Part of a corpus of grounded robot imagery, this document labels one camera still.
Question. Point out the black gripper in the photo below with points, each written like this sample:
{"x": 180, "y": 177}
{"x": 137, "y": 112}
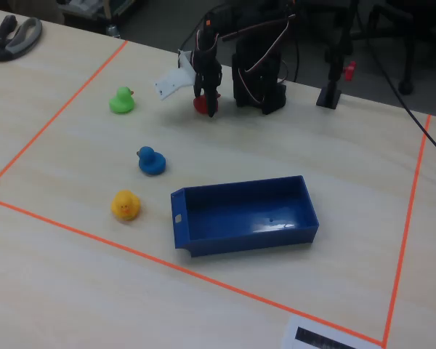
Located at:
{"x": 206, "y": 74}

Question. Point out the red rubber duck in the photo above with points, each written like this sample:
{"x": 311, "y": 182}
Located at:
{"x": 200, "y": 105}

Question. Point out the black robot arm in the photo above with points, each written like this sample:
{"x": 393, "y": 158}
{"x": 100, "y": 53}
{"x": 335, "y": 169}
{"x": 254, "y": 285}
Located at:
{"x": 254, "y": 83}

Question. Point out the green rubber duck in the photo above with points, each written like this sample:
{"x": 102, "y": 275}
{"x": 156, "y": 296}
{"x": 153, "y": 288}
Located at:
{"x": 121, "y": 103}

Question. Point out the blue rubber duck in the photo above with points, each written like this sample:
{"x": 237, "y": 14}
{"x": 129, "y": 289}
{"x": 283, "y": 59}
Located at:
{"x": 152, "y": 163}

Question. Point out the blue plastic box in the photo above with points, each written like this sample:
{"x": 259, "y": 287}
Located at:
{"x": 240, "y": 214}

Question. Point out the yellow rubber duck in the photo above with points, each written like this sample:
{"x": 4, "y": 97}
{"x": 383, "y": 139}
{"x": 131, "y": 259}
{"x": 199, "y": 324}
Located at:
{"x": 125, "y": 207}

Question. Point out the orange tape strip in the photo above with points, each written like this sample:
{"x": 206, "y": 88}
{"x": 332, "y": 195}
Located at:
{"x": 167, "y": 263}
{"x": 58, "y": 114}
{"x": 407, "y": 225}

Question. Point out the black grey hand clamp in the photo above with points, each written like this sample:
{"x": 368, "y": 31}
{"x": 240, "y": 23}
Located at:
{"x": 18, "y": 40}

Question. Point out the black office chair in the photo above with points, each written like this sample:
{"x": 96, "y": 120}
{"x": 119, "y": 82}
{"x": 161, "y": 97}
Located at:
{"x": 405, "y": 87}

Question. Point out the white paper label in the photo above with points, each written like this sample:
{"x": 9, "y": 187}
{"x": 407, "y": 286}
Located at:
{"x": 294, "y": 332}

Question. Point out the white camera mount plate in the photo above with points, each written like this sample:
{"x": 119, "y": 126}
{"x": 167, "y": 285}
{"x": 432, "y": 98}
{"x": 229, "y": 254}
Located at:
{"x": 172, "y": 81}

